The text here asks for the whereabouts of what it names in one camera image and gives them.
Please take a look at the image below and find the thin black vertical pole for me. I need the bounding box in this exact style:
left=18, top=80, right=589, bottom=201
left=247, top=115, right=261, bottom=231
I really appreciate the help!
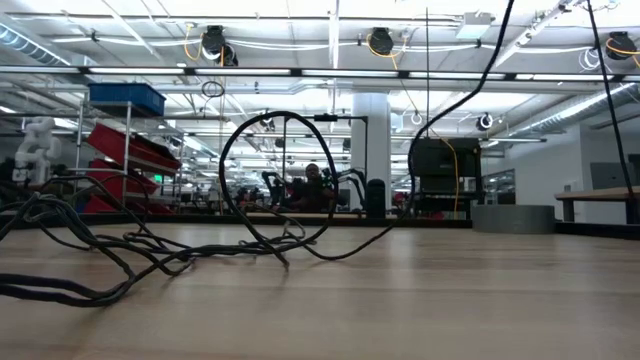
left=424, top=7, right=430, bottom=139

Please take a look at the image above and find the yellow cable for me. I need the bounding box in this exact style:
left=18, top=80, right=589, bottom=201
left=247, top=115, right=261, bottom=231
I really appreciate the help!
left=366, top=34, right=459, bottom=214

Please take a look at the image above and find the black aluminium table frame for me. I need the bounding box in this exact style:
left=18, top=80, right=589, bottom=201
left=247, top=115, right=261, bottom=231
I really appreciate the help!
left=0, top=212, right=640, bottom=240

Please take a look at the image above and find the long ceiling light strip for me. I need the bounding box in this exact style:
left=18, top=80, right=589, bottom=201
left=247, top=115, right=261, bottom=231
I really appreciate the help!
left=0, top=65, right=640, bottom=82

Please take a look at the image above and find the wooden bench table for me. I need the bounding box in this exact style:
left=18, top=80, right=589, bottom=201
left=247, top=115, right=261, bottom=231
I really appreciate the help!
left=554, top=185, right=640, bottom=224

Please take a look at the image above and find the metal shelf rack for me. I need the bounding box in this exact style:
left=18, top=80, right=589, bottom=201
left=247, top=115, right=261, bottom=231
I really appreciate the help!
left=72, top=99, right=185, bottom=215

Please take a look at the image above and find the black diagonal rig pole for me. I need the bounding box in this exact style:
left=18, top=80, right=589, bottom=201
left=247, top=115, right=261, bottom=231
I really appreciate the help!
left=587, top=0, right=637, bottom=197

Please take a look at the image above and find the red storage bin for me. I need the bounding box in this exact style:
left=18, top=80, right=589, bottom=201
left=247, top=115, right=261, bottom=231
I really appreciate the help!
left=83, top=194, right=174, bottom=215
left=84, top=158, right=159, bottom=201
left=87, top=123, right=182, bottom=176

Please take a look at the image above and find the white ceiling box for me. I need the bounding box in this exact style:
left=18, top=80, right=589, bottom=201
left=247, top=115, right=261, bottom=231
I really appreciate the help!
left=456, top=12, right=495, bottom=40

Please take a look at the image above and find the white pillar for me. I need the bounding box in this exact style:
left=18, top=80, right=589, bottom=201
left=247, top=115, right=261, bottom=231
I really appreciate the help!
left=351, top=92, right=392, bottom=189

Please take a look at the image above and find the thin black cord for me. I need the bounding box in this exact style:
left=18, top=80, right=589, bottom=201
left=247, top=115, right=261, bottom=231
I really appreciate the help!
left=0, top=0, right=516, bottom=309

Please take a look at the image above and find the black camera gantry frame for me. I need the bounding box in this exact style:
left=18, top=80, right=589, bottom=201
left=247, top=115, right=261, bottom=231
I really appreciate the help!
left=282, top=113, right=370, bottom=211

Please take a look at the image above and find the black monitor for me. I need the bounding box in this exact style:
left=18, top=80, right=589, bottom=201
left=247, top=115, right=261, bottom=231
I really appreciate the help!
left=411, top=137, right=482, bottom=192

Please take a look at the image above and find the person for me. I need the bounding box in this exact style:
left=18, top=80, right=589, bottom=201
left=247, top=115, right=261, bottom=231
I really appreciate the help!
left=294, top=162, right=344, bottom=214

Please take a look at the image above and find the blue storage bin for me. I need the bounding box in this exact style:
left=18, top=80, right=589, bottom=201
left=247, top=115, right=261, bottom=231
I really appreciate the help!
left=88, top=82, right=167, bottom=117

